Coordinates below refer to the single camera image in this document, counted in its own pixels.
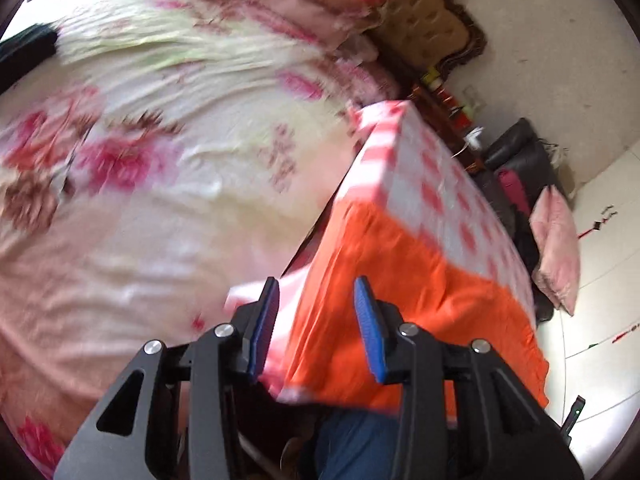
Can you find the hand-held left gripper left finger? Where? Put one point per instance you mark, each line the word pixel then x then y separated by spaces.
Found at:
pixel 262 332

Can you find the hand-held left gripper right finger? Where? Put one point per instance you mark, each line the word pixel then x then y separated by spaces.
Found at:
pixel 367 332

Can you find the orange towel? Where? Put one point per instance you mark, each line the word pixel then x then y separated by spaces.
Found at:
pixel 400 270

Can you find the person's leg in blue jeans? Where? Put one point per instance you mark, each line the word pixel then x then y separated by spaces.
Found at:
pixel 350 450

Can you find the pink pillow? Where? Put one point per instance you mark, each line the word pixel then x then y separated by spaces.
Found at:
pixel 555 250

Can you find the floral bed sheet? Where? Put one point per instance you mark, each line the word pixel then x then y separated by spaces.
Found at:
pixel 175 185

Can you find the red white checkered cloth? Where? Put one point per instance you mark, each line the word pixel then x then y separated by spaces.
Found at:
pixel 440 170

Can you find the magenta garment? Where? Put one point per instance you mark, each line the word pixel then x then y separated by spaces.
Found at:
pixel 512 190

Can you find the wooden nightstand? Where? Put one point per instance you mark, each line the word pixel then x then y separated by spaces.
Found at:
pixel 450 135

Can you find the black leather sofa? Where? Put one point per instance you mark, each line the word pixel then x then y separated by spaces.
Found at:
pixel 530 160

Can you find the red packets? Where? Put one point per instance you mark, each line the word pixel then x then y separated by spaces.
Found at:
pixel 455 110

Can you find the yellow box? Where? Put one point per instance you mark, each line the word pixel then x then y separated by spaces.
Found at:
pixel 431 78

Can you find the brown tufted headboard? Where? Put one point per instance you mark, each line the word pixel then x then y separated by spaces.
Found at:
pixel 425 25

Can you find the dark cloth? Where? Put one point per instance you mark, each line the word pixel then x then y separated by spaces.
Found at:
pixel 25 52

